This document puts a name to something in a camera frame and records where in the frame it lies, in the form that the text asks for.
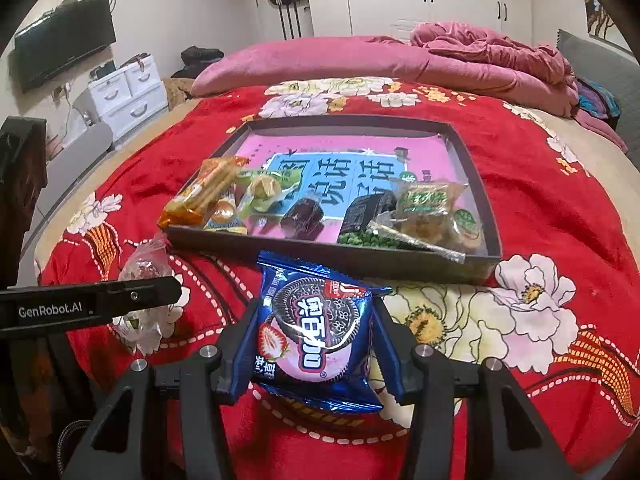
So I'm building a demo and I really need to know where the white drawer cabinet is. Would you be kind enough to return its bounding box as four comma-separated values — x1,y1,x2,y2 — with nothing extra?
89,55,169,134

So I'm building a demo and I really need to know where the bed with beige sheet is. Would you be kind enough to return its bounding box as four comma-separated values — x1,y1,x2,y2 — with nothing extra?
22,95,640,311

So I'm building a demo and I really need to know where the pink folded quilt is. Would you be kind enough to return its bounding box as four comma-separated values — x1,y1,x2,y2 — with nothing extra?
190,35,628,154

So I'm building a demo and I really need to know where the brown patterned cloth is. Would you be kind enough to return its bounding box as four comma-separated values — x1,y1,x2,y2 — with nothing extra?
162,77,196,111

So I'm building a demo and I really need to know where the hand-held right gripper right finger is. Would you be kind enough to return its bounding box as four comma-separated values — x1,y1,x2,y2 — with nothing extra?
372,300,576,480

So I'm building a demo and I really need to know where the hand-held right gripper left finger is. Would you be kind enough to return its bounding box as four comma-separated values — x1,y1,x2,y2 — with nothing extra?
87,297,264,480

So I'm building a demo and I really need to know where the green pastry packet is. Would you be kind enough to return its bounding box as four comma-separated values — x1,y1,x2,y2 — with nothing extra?
235,167,306,219

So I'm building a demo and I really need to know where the clear candy wrapper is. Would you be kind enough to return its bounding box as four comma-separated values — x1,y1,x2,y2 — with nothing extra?
116,233,174,286

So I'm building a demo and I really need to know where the black braided cable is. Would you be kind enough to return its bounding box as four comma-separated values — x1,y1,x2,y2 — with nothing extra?
54,417,99,480

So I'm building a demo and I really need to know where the yellow snack packet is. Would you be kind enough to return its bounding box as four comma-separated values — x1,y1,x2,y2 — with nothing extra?
202,195,249,235

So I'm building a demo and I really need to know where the clear pale pastry packet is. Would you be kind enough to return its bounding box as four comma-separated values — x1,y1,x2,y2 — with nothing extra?
367,212,467,265

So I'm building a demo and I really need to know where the black green pea packet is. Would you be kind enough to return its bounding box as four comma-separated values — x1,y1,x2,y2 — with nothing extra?
339,194,401,249

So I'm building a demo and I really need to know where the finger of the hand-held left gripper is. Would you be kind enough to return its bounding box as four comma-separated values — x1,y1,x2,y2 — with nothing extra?
96,274,184,319

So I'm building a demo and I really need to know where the pink and blue book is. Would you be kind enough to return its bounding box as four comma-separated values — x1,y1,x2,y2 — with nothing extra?
232,127,464,247

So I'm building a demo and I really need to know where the black flat television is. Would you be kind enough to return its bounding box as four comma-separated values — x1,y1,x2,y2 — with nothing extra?
12,0,117,94

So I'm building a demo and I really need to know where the grey padded headboard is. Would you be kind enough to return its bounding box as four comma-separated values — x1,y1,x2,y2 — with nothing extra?
556,30,640,149

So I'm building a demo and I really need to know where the colourful cloth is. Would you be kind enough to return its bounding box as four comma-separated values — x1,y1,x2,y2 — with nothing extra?
575,77,624,122

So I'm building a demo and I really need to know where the dark grey shallow box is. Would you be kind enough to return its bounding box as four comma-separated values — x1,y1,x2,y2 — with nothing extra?
165,114,502,284

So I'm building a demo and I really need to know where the dark clothes pile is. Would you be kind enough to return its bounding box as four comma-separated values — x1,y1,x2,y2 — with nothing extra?
180,46,226,81

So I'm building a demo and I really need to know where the blue cookie packet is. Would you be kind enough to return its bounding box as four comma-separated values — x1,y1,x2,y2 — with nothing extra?
256,250,394,414

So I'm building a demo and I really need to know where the clear red label cake packet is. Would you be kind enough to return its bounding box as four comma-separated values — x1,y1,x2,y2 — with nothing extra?
447,207,486,252

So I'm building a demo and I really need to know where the dark brownie packet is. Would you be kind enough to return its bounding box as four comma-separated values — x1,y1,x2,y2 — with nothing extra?
280,198,327,240

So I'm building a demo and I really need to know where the floral wall painting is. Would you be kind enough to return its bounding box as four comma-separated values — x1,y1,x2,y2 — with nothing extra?
582,0,632,54

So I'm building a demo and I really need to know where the orange biscuit packet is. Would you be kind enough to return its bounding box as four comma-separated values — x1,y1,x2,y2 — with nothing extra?
157,156,251,229

